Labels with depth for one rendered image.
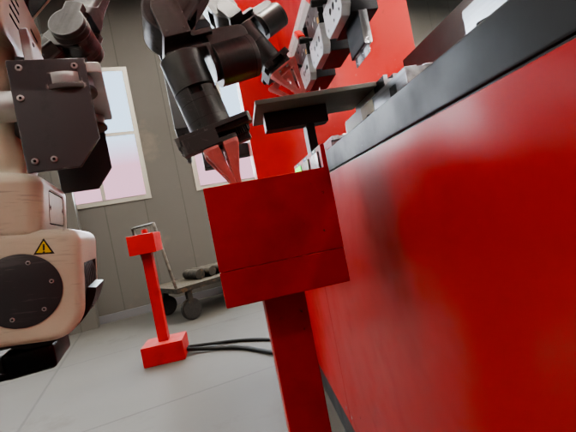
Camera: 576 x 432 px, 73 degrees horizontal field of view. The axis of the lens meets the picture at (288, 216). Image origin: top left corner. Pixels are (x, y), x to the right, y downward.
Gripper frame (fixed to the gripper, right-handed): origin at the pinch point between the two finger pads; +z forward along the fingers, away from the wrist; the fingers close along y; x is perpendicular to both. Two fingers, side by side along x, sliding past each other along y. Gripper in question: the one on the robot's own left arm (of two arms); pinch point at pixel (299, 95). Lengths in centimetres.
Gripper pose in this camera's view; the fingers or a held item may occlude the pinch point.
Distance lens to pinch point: 93.2
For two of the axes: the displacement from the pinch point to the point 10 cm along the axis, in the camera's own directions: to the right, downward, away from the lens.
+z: 6.7, 7.4, 0.7
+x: -7.3, 6.7, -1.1
